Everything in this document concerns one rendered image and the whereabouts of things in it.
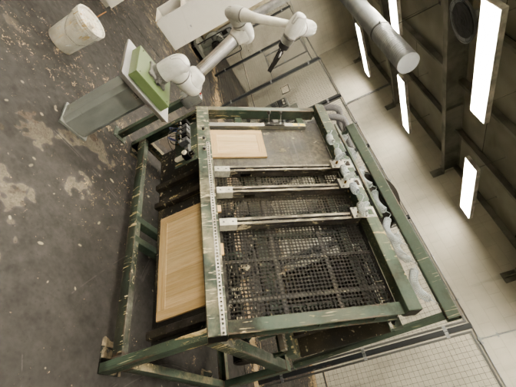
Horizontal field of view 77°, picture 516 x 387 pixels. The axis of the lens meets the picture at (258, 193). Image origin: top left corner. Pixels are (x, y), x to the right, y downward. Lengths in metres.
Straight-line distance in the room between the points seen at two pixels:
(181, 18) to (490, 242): 6.93
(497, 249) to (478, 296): 0.97
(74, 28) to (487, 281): 7.02
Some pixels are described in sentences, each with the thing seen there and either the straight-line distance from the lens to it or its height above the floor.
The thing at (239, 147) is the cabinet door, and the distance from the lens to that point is 2.95.
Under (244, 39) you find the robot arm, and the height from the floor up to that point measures 1.54.
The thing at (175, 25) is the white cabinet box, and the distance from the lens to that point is 6.60.
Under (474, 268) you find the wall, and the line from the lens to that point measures 7.24.
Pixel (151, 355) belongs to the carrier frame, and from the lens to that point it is 2.21.
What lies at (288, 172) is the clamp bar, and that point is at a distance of 2.75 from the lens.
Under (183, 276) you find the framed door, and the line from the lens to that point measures 2.54.
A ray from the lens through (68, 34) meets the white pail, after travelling 3.51.
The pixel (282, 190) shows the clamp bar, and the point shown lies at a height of 1.36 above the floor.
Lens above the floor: 1.76
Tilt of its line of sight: 13 degrees down
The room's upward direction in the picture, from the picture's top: 67 degrees clockwise
